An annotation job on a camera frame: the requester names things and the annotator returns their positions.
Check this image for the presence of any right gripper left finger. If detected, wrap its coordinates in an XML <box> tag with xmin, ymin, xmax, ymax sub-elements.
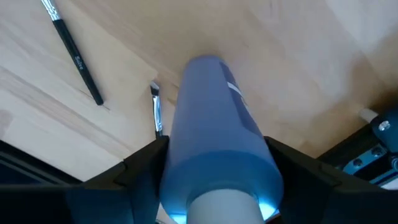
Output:
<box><xmin>0</xmin><ymin>135</ymin><xmax>170</xmax><ymax>224</ymax></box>

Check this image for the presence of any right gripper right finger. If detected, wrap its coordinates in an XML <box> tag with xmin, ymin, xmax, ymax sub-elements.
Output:
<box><xmin>264</xmin><ymin>136</ymin><xmax>398</xmax><ymax>224</ymax></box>

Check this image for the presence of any large purple paint bottle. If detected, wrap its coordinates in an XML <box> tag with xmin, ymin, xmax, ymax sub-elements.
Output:
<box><xmin>159</xmin><ymin>55</ymin><xmax>284</xmax><ymax>224</ymax></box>

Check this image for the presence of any black handled paint brush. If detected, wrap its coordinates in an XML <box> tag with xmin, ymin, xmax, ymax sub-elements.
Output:
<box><xmin>40</xmin><ymin>0</ymin><xmax>104</xmax><ymax>106</ymax></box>
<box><xmin>150</xmin><ymin>81</ymin><xmax>164</xmax><ymax>139</ymax></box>

